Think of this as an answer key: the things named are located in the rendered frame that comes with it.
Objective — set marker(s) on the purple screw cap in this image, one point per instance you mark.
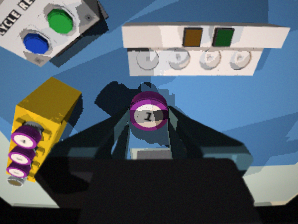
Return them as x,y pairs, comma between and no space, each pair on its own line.
148,111
18,170
21,155
26,137

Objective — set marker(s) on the grey key desk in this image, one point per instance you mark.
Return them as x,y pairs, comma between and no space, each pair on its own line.
37,30

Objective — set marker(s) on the blue flat mat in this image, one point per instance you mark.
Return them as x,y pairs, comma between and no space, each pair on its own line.
260,110

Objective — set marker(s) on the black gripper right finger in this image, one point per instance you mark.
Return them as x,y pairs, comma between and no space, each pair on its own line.
202,141

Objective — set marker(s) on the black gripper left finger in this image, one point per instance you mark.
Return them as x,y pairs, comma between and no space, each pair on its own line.
98,140

